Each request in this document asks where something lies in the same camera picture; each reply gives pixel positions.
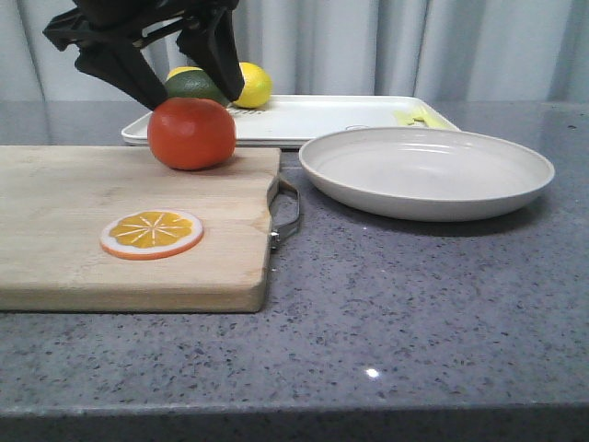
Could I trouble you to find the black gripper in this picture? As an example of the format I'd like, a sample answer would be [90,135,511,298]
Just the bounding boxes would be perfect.
[43,1,245,110]

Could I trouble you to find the green lime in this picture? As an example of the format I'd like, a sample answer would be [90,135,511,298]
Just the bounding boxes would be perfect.
[164,69,229,107]

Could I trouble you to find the orange mandarin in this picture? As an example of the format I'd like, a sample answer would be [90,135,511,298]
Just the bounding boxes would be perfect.
[147,98,237,170]

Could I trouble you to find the orange slice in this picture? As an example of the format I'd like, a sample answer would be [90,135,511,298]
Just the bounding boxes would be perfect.
[99,209,204,261]

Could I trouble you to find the yellow lemon right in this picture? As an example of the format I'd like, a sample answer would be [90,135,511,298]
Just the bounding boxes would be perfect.
[232,62,272,109]

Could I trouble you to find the metal cutting board handle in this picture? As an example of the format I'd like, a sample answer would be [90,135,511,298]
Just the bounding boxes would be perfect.
[269,176,303,251]

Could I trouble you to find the yellow lemon left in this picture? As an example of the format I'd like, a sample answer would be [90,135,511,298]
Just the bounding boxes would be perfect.
[167,66,200,79]

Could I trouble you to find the yellow lemon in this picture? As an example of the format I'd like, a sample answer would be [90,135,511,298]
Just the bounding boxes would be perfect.
[232,62,272,109]
[167,66,200,79]

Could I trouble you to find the yellow plastic fork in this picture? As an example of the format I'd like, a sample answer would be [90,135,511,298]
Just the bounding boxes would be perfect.
[411,107,456,130]

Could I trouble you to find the beige round plate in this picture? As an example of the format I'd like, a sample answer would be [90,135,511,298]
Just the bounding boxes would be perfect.
[299,127,555,222]

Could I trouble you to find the grey curtain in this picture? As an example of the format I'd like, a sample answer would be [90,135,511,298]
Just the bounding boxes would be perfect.
[1,1,588,103]

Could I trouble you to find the wooden cutting board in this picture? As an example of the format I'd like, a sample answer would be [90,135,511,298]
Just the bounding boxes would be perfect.
[1,145,280,312]

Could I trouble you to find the white rectangular tray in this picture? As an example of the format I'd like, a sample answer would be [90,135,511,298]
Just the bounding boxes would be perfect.
[121,94,461,149]

